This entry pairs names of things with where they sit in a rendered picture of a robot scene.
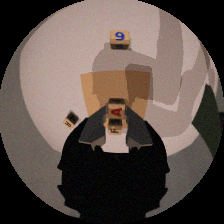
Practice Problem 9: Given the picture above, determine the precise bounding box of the brown block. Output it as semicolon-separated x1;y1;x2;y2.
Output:
63;112;79;129
110;30;130;50
108;98;126;119
108;119;122;135

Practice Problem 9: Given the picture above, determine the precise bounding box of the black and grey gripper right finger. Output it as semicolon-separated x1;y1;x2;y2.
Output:
124;106;170;174

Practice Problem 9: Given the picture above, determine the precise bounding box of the tan flat mat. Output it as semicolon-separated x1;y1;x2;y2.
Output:
80;70;150;119

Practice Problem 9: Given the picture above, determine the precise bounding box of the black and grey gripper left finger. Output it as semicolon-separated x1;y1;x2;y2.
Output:
57;104;108;171

